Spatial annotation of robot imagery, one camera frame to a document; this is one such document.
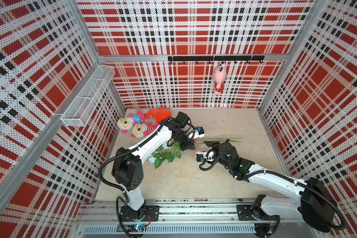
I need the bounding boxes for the white fish plush blue fins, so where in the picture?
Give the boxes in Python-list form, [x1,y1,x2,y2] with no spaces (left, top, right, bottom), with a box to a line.
[117,110,145,133]

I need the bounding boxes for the white wire mesh basket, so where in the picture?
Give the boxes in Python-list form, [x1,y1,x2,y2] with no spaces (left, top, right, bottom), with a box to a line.
[61,65,115,127]

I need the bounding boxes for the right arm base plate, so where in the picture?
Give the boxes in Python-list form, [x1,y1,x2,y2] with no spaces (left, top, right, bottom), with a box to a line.
[237,204,279,222]

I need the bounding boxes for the artificial flower bouquet green stems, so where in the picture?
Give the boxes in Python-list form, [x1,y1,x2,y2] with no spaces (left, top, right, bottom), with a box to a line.
[148,139,226,169]

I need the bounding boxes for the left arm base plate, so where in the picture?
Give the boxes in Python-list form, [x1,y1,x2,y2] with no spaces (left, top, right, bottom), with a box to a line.
[120,205,160,222]

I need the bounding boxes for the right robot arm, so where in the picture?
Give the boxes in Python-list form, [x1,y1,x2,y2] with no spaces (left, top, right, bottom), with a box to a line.
[196,140,348,233]

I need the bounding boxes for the pink hanging plush doll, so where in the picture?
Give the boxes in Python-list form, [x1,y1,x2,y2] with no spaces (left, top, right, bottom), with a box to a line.
[212,63,227,95]

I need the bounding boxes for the white fish plush pink fins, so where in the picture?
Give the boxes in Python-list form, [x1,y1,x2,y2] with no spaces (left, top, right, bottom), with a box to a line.
[131,122,160,138]

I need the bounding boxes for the red whale plush toy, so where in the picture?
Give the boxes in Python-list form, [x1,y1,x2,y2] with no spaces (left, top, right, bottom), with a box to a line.
[144,107,172,123]

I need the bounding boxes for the black hook rail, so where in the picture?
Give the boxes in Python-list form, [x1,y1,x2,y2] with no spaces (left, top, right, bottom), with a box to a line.
[168,55,265,62]

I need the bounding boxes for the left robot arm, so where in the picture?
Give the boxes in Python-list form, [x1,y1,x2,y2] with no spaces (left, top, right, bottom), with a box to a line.
[98,112,205,221]

